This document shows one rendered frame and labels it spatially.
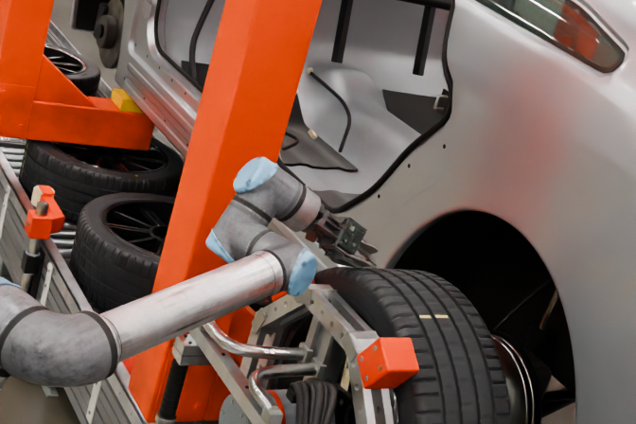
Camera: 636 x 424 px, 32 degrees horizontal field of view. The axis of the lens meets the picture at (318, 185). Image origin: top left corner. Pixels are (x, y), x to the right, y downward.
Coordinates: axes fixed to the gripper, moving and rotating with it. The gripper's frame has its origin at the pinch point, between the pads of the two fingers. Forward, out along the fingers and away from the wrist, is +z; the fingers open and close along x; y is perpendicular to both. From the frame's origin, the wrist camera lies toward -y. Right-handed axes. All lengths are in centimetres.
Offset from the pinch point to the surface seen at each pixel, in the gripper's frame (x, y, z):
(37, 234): -13, -171, -17
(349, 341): -20.6, 19.5, -7.8
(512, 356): 0.4, 5.2, 42.6
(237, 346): -31.0, 2.4, -19.9
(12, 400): -65, -159, 2
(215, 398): -38, -54, 12
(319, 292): -12.8, 4.2, -10.0
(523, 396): -7.0, 9.9, 46.5
